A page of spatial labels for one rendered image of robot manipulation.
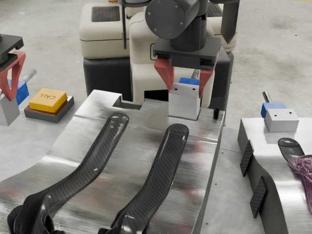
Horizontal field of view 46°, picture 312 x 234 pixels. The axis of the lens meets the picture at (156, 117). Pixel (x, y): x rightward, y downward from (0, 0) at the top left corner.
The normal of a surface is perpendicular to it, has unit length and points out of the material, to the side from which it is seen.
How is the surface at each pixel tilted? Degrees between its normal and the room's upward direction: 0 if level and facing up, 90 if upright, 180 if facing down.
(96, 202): 26
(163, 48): 2
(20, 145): 0
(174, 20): 92
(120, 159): 3
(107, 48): 90
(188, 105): 92
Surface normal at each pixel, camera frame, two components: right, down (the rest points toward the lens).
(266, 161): 0.00, -0.97
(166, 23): -0.38, 0.58
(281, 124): 0.01, 0.60
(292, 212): 0.00, -0.63
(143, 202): 0.25, -0.95
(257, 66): 0.00, -0.80
